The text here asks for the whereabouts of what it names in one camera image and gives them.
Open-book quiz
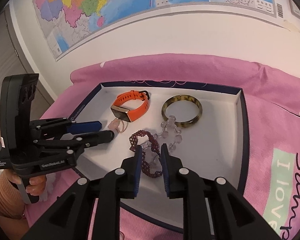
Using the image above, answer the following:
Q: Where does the dark red beaded bracelet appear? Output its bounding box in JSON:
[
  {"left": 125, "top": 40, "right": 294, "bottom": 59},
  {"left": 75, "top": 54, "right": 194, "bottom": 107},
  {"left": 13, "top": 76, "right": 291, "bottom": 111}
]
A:
[{"left": 129, "top": 129, "right": 164, "bottom": 179}]

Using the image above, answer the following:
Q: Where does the pink rose quartz ring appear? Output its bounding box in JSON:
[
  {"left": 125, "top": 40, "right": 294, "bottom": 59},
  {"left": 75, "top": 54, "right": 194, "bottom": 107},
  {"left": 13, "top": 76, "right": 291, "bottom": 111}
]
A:
[{"left": 108, "top": 117, "right": 129, "bottom": 133}]

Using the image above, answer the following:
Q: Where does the orange smart watch band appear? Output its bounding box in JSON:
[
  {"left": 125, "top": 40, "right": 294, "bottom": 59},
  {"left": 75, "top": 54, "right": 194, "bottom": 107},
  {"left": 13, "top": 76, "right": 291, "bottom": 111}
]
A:
[{"left": 110, "top": 90, "right": 150, "bottom": 122}]

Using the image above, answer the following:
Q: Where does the clear crystal bead bracelet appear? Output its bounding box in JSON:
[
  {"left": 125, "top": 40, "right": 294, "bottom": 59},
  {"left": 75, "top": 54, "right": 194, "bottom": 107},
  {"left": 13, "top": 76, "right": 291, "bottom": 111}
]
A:
[{"left": 140, "top": 114, "right": 183, "bottom": 170}]

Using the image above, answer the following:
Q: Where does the tortoiseshell bangle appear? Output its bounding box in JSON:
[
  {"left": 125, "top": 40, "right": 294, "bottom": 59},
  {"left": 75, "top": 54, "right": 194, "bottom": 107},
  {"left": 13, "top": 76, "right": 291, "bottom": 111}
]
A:
[{"left": 161, "top": 94, "right": 203, "bottom": 128}]

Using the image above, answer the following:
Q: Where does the orange knit sleeve forearm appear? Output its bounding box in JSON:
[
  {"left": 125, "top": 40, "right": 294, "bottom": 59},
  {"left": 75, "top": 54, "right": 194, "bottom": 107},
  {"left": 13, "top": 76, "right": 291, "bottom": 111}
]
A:
[{"left": 0, "top": 170, "right": 29, "bottom": 239}]

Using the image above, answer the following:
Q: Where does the person's left hand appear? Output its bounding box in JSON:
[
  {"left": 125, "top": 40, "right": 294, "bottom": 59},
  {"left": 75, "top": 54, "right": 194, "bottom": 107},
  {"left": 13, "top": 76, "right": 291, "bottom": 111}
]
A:
[{"left": 4, "top": 170, "right": 47, "bottom": 196}]

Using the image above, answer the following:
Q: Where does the navy white shallow box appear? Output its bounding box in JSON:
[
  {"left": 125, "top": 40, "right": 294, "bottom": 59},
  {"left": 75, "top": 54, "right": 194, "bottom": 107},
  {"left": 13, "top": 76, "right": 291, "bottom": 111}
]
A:
[{"left": 69, "top": 81, "right": 249, "bottom": 233}]

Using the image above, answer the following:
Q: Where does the pink floral bed sheet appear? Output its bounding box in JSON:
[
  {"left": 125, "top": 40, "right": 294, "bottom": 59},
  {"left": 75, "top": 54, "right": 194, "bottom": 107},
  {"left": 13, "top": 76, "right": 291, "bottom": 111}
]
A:
[{"left": 25, "top": 54, "right": 300, "bottom": 239}]

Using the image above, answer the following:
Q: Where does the grey wardrobe door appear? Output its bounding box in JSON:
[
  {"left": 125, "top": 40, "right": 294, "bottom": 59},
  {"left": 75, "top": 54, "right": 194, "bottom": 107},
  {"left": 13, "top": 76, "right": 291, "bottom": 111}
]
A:
[{"left": 0, "top": 5, "right": 58, "bottom": 140}]

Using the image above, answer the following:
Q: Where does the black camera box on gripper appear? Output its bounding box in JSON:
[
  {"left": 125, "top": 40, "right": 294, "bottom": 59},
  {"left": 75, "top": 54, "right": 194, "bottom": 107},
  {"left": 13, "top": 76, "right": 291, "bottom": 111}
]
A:
[{"left": 0, "top": 73, "right": 39, "bottom": 164}]

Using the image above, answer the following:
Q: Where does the colourful wall map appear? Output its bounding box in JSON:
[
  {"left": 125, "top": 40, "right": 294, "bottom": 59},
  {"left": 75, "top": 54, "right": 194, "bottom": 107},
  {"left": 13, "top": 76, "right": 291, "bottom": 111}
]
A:
[{"left": 32, "top": 0, "right": 283, "bottom": 60}]

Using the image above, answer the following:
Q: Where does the white wall socket panel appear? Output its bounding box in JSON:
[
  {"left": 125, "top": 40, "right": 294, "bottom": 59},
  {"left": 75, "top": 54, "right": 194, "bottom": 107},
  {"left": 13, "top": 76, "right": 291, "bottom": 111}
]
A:
[{"left": 289, "top": 0, "right": 300, "bottom": 19}]

